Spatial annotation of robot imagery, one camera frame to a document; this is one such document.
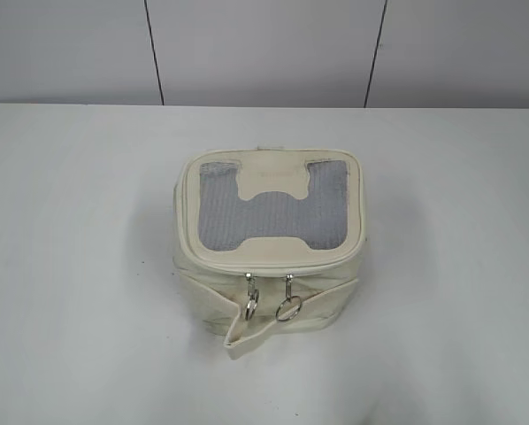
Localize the silver zipper pull ring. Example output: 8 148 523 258
241 272 262 321
275 273 302 322

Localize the cream zippered bag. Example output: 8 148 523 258
172 149 367 359

